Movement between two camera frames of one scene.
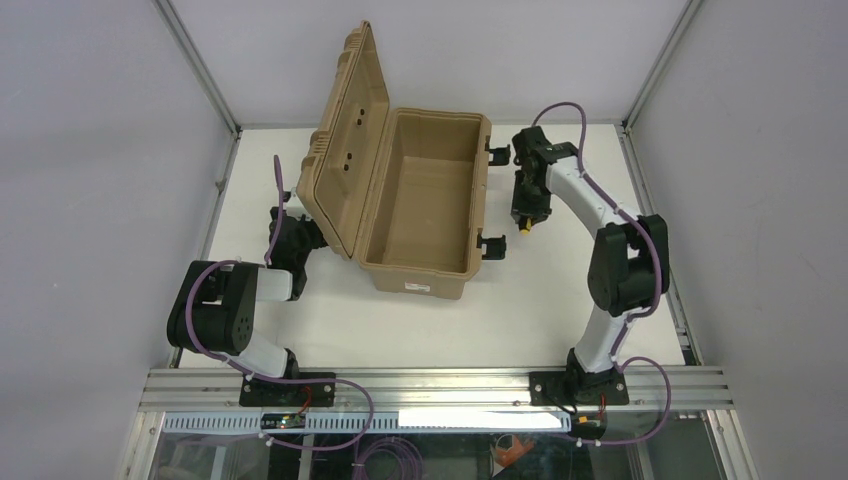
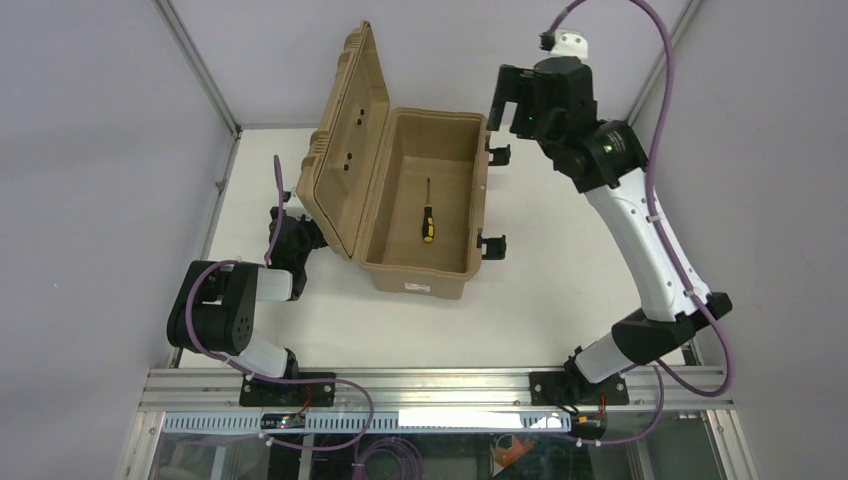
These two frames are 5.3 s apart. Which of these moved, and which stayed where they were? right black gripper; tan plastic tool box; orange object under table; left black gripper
Moved: right black gripper
Stayed: tan plastic tool box; left black gripper; orange object under table
